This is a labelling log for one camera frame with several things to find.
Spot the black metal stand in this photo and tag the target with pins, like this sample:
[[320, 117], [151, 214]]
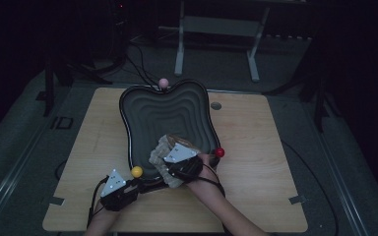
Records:
[[48, 91]]

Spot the dark device with red light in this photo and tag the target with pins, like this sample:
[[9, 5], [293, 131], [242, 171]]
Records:
[[120, 6]]

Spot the beige fluffy towel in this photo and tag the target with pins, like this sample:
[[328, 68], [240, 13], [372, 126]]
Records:
[[159, 157]]

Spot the person's left hand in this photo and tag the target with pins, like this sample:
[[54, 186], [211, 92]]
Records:
[[105, 217]]

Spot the grey round table grommet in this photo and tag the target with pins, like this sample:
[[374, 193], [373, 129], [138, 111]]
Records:
[[216, 105]]

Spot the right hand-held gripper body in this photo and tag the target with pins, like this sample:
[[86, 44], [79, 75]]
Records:
[[183, 164]]

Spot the black wavy tray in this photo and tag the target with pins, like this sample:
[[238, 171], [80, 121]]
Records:
[[164, 111]]

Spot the grey tape strip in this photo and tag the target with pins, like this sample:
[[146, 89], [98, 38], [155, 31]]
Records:
[[56, 201], [298, 199]]

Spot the red ball knob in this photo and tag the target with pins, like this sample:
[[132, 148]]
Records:
[[219, 152]]

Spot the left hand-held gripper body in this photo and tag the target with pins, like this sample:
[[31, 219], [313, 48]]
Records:
[[114, 190]]

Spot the person's right hand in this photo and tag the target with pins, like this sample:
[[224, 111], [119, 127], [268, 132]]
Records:
[[206, 183]]

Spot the black tripod stand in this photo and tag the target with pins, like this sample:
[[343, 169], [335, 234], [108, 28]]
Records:
[[320, 108]]

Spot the yellow ball knob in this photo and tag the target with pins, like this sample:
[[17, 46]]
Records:
[[137, 171]]

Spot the white metal stand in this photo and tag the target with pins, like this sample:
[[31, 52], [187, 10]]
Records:
[[221, 26]]

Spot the pink ball knob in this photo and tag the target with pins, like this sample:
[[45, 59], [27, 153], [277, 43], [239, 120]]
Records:
[[163, 82]]

